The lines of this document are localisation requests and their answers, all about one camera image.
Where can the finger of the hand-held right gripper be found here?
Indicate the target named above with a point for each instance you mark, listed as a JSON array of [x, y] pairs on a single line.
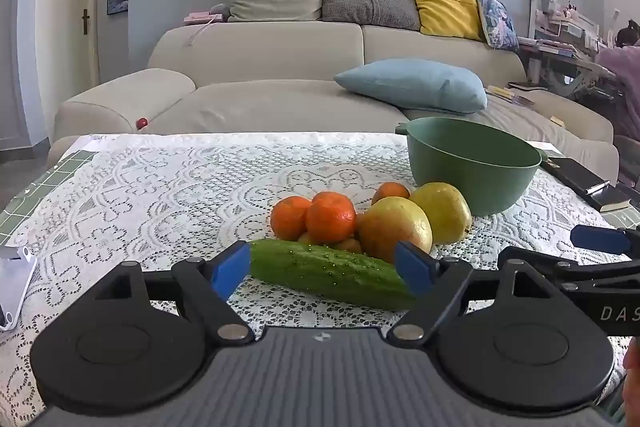
[[590, 274], [597, 238]]

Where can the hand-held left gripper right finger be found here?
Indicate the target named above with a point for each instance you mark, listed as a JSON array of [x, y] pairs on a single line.
[[412, 269]]

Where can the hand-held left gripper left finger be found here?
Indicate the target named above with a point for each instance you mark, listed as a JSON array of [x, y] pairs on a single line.
[[230, 268]]

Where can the yellow red apple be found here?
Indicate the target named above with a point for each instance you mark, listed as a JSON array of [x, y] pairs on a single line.
[[395, 227]]

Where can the yellow lemon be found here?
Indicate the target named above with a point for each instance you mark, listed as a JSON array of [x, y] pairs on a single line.
[[445, 212]]

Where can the green cucumber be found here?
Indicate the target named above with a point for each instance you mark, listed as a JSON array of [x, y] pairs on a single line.
[[325, 272]]

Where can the pile of mandarins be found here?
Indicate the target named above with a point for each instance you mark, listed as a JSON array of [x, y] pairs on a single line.
[[330, 219]]

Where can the green bowl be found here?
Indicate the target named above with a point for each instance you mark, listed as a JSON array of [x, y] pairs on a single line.
[[465, 177]]

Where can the black notebook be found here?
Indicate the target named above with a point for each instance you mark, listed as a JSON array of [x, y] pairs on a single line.
[[575, 174]]

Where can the white lace tablecloth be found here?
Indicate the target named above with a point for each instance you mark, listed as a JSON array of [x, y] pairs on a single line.
[[150, 207]]

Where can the small yellow packet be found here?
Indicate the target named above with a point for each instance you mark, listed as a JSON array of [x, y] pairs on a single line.
[[556, 122]]

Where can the small red ball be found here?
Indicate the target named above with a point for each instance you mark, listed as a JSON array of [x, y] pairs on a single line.
[[141, 123]]

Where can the black book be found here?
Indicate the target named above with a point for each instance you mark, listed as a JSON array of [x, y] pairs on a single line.
[[525, 85]]

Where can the books with yellow cover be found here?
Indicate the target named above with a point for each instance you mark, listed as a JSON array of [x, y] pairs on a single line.
[[505, 93]]

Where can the grey desk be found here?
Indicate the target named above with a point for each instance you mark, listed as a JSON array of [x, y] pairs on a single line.
[[565, 67]]

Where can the light blue pillow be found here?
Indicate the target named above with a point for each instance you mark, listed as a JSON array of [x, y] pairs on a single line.
[[415, 84]]

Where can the beige sofa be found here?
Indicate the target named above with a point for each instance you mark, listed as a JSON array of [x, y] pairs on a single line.
[[260, 52]]

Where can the blue patterned pillow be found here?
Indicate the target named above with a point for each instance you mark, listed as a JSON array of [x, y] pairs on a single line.
[[497, 22]]

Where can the pink flat box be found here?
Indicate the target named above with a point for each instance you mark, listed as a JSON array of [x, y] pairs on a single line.
[[200, 17]]

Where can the yellow pillow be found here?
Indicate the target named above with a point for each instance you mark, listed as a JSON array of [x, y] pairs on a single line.
[[445, 2]]

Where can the cream door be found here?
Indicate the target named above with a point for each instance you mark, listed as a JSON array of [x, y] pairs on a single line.
[[65, 7]]

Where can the white plastic bracket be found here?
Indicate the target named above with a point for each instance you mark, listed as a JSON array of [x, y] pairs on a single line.
[[15, 282]]

